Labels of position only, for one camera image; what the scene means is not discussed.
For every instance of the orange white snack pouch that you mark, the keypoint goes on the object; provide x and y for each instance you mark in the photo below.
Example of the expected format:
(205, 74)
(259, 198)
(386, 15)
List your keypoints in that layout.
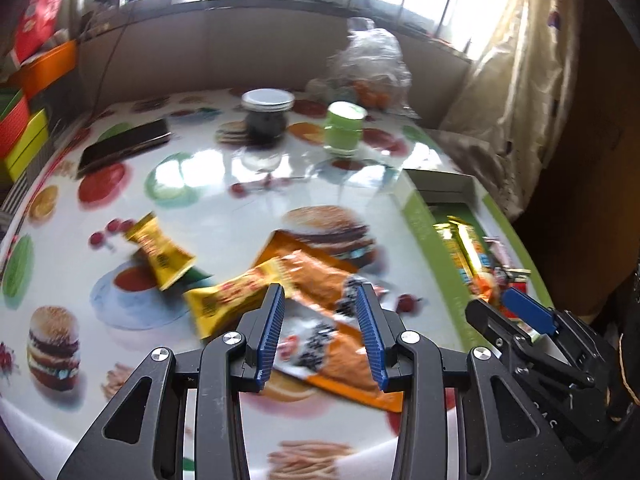
(318, 349)

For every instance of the red storage box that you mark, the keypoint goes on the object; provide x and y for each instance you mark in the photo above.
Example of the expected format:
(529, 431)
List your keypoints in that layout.
(14, 118)

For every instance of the clear plastic bag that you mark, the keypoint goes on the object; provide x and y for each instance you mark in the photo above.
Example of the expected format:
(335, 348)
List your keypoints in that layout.
(370, 72)

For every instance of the gold snack stick right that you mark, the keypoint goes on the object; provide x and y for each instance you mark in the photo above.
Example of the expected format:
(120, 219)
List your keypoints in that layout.
(473, 251)

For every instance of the glass jar white lid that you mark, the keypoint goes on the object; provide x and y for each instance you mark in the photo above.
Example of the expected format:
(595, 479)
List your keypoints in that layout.
(266, 115)

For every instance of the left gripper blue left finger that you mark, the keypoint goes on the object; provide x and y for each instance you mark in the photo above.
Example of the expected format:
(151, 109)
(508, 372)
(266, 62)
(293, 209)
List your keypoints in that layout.
(237, 361)

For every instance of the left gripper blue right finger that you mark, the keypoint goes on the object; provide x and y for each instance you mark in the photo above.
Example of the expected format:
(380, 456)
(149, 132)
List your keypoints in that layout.
(405, 361)

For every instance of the green lidded jar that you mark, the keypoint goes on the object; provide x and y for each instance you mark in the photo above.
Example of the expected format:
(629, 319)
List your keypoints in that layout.
(343, 128)

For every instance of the green white cardboard box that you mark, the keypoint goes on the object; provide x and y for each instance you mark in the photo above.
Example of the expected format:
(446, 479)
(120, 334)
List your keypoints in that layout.
(426, 197)

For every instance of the beige curtain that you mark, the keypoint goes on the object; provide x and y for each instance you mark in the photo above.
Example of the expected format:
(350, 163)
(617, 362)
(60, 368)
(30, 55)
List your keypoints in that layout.
(507, 121)

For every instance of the orange storage box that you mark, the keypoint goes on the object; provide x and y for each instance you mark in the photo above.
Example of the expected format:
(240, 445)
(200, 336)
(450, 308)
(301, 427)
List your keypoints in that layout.
(38, 75)

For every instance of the red snack bag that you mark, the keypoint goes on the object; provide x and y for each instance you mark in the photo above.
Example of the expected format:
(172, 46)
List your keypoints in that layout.
(35, 27)

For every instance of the yellow green storage box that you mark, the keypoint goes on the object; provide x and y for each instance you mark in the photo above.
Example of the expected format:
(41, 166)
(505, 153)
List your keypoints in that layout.
(35, 135)

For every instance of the gold snack stick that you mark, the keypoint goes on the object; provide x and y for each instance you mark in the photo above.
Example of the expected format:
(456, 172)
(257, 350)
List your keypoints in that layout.
(473, 251)
(446, 233)

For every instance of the small gold snack packet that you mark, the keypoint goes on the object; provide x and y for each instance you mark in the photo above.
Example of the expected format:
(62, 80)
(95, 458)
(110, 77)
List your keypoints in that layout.
(168, 261)

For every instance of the gold snack stick left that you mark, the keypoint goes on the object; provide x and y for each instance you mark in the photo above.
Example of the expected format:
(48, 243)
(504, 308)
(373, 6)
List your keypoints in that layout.
(446, 233)

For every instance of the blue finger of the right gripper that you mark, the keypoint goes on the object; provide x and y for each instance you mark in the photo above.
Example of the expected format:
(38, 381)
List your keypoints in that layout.
(530, 311)
(490, 327)

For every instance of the long yellow snack bar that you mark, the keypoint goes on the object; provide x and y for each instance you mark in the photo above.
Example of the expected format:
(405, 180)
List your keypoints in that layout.
(218, 308)

